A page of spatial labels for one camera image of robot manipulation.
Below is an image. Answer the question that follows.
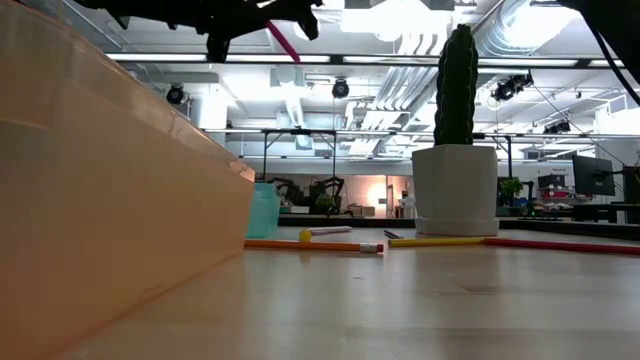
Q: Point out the silver ventilation duct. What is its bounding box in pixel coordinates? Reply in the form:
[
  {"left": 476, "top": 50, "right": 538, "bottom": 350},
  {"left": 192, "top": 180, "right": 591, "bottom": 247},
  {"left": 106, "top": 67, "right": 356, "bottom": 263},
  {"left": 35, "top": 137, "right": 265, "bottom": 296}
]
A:
[{"left": 474, "top": 0, "right": 566, "bottom": 57}]

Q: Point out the green potted plant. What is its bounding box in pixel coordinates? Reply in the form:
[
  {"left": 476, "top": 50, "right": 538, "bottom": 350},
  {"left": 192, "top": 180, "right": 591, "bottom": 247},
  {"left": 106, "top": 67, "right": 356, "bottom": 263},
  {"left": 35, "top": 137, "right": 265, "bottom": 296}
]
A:
[{"left": 499, "top": 177, "right": 525, "bottom": 207}]

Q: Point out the black aluminium table frame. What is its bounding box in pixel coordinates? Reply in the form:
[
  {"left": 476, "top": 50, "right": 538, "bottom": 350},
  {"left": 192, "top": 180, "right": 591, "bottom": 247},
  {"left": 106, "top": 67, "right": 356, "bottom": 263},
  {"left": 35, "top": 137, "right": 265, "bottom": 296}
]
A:
[{"left": 277, "top": 213, "right": 640, "bottom": 242}]

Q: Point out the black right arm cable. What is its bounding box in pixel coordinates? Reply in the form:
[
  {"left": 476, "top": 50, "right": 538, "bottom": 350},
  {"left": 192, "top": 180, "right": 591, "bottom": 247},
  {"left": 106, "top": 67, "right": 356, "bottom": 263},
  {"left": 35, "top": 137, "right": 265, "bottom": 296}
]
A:
[{"left": 589, "top": 27, "right": 640, "bottom": 107}]

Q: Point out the black office desk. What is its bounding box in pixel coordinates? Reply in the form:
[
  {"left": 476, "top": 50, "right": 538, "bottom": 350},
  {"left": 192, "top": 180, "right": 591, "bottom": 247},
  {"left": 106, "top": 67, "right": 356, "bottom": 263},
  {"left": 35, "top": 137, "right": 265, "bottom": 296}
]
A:
[{"left": 572, "top": 202, "right": 640, "bottom": 225}]

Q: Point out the yellow pencil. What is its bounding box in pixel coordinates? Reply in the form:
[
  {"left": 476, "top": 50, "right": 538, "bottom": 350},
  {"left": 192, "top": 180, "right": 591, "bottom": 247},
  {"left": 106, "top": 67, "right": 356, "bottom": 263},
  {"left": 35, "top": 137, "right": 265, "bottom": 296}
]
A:
[{"left": 388, "top": 236, "right": 487, "bottom": 249}]

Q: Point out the long linear ceiling light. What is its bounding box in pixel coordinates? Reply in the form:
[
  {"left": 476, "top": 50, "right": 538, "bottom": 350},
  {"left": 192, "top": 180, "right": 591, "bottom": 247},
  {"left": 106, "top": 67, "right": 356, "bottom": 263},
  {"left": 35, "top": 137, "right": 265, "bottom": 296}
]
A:
[{"left": 104, "top": 52, "right": 640, "bottom": 70}]

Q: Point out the red pencil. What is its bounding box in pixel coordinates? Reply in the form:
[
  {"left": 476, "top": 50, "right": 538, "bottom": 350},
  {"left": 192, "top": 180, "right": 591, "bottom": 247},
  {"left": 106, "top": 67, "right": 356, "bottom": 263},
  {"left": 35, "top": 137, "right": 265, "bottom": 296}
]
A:
[{"left": 482, "top": 237, "right": 640, "bottom": 257}]

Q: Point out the distant black frame stand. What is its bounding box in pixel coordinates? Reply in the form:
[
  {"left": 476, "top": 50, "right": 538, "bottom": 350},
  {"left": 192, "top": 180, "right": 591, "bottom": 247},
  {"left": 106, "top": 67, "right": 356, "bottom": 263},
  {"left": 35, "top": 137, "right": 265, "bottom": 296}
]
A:
[{"left": 261, "top": 128, "right": 338, "bottom": 201}]

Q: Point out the white marker with yellow cap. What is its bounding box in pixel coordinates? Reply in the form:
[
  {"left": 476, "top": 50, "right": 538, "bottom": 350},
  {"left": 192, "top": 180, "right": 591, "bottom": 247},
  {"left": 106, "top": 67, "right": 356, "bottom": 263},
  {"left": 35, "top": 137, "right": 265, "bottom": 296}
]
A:
[{"left": 308, "top": 225, "right": 354, "bottom": 237}]

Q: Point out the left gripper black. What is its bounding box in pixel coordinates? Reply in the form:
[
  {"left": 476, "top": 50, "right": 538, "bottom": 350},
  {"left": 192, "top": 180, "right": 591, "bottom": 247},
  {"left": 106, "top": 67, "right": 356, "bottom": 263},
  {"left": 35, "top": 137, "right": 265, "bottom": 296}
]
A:
[{"left": 189, "top": 0, "right": 324, "bottom": 64}]

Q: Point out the black ceiling camera cluster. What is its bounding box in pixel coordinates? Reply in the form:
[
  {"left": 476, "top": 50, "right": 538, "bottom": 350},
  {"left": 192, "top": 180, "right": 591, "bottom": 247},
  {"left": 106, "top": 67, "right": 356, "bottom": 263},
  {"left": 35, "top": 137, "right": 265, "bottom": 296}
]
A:
[{"left": 490, "top": 72, "right": 535, "bottom": 103}]

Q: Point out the white plant pot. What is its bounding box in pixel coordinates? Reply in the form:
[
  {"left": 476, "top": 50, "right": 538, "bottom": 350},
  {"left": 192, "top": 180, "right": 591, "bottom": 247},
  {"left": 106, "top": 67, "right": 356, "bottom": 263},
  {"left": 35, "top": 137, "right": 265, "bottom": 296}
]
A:
[{"left": 411, "top": 144, "right": 500, "bottom": 238}]

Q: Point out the orange pencil with eraser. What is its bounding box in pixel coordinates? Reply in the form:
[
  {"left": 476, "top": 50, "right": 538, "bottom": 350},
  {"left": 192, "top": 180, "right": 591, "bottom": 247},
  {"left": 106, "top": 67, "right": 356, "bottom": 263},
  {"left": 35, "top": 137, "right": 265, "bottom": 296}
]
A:
[{"left": 243, "top": 238, "right": 385, "bottom": 255}]

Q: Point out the hot pink pen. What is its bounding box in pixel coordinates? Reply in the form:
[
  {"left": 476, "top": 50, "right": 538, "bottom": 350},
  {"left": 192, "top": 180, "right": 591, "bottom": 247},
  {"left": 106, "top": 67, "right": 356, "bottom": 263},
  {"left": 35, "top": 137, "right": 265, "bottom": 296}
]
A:
[{"left": 264, "top": 19, "right": 302, "bottom": 65}]

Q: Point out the black computer monitor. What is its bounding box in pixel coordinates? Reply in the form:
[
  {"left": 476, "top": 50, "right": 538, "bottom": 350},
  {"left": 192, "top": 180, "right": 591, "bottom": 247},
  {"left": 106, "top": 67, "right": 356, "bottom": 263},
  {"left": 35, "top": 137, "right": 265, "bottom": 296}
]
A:
[{"left": 572, "top": 154, "right": 617, "bottom": 198}]

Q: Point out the orange translucent plastic tray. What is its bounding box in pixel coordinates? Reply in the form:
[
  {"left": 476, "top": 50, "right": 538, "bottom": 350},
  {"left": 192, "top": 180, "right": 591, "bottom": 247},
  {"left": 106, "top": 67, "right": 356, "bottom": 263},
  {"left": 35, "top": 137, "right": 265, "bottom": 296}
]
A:
[{"left": 0, "top": 0, "right": 256, "bottom": 360}]

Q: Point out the green translucent plastic tray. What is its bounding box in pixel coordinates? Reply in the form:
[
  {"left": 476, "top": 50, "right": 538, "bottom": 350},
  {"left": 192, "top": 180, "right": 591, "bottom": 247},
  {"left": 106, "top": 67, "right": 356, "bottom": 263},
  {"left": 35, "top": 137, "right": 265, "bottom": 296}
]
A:
[{"left": 245, "top": 182, "right": 282, "bottom": 240}]

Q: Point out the dark green cactus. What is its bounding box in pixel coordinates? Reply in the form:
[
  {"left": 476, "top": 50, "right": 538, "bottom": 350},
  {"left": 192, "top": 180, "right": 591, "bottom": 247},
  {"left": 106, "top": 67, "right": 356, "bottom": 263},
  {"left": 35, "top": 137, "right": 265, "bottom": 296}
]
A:
[{"left": 433, "top": 23, "right": 480, "bottom": 147}]

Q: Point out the small green plant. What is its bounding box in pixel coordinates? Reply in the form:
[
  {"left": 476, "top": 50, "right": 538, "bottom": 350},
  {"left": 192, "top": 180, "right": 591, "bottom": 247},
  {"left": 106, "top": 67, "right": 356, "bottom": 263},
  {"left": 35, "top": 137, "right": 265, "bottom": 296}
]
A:
[{"left": 315, "top": 192, "right": 337, "bottom": 216}]

